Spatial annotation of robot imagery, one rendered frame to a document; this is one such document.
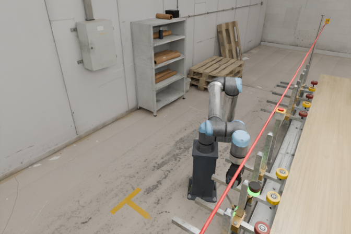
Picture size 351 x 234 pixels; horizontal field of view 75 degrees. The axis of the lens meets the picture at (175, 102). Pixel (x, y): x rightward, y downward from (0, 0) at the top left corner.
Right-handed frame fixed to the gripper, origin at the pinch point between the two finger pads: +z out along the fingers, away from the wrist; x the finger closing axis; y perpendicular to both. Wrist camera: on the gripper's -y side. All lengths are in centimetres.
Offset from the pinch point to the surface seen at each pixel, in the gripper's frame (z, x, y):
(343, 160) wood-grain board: 11, -57, 82
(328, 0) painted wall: -61, 15, 793
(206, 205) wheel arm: 14.8, 11.9, -8.0
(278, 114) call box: -19, -7, 69
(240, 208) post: 6.7, -7.9, -4.9
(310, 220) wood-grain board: 10.8, -42.6, 13.0
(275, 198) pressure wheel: 10.5, -22.5, 17.0
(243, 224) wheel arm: 14.8, -11.9, -7.8
